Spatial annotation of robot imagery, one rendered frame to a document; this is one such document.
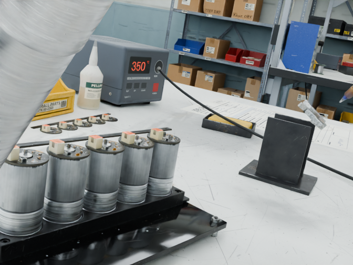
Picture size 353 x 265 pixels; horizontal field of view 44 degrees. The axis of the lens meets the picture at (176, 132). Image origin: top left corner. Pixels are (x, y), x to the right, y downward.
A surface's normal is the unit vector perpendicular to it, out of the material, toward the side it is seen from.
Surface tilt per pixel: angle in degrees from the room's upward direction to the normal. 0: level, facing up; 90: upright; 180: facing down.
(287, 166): 90
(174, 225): 0
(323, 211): 0
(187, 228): 0
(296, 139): 90
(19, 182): 90
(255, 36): 90
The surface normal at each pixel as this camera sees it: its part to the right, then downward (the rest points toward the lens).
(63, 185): 0.20, 0.28
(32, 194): 0.66, 0.29
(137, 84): 0.80, 0.28
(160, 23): -0.44, 0.15
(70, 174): 0.44, 0.29
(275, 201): 0.17, -0.95
